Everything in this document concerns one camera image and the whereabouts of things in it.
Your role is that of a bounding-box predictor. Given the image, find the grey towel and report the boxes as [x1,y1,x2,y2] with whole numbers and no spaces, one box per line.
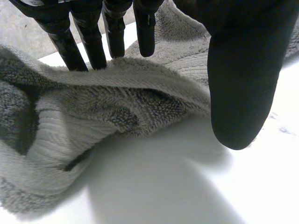
[0,0,299,222]

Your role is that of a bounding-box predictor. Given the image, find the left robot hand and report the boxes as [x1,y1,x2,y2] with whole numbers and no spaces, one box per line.
[8,0,299,151]

